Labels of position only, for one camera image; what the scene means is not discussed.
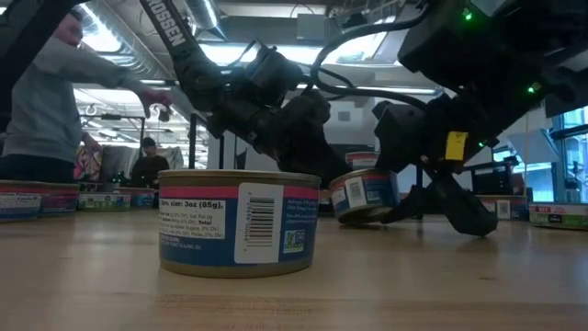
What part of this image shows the colourful patterned fabric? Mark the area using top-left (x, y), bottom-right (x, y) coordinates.
top-left (73, 144), bottom-right (105, 183)

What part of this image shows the white sheet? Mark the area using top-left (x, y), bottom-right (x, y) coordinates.
top-left (507, 128), bottom-right (560, 165)

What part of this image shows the blue label gold tuna can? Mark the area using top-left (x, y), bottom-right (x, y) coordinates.
top-left (157, 168), bottom-right (322, 280)
top-left (344, 151), bottom-right (380, 171)
top-left (327, 167), bottom-right (401, 225)
top-left (39, 182), bottom-right (82, 217)
top-left (476, 194), bottom-right (529, 221)
top-left (0, 179), bottom-right (46, 223)
top-left (119, 187), bottom-right (157, 209)

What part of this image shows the corrugated silver duct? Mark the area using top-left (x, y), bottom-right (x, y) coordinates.
top-left (75, 0), bottom-right (185, 82)

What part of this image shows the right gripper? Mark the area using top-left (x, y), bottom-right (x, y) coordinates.
top-left (380, 86), bottom-right (552, 237)

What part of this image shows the window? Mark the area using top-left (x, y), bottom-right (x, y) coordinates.
top-left (550, 108), bottom-right (588, 203)

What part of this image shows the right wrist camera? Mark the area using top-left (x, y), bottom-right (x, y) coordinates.
top-left (372, 99), bottom-right (431, 172)

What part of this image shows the person's hand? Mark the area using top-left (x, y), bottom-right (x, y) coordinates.
top-left (137, 88), bottom-right (175, 120)

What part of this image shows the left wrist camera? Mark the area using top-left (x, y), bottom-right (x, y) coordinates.
top-left (247, 45), bottom-right (305, 108)

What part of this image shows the person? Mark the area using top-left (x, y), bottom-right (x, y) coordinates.
top-left (130, 136), bottom-right (172, 189)
top-left (0, 11), bottom-right (174, 185)

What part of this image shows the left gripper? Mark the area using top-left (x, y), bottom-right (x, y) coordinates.
top-left (206, 91), bottom-right (354, 186)

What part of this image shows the long tube light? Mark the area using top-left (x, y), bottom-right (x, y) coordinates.
top-left (356, 86), bottom-right (437, 96)

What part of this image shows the black equipment box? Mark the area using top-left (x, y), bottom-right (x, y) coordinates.
top-left (470, 160), bottom-right (527, 197)

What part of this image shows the ceiling light panel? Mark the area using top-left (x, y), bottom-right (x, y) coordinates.
top-left (199, 43), bottom-right (258, 65)

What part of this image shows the thick black cable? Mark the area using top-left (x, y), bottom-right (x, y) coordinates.
top-left (310, 2), bottom-right (435, 111)

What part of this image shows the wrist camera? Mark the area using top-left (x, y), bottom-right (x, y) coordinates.
top-left (372, 99), bottom-right (431, 172)
top-left (247, 45), bottom-right (305, 108)

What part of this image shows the round silver duct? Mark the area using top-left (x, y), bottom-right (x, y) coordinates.
top-left (183, 0), bottom-right (230, 41)

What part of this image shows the grey ceiling box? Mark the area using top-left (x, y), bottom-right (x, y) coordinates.
top-left (296, 13), bottom-right (328, 42)

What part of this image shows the green label silver tuna can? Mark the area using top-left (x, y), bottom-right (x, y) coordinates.
top-left (527, 202), bottom-right (588, 231)
top-left (76, 191), bottom-right (133, 212)

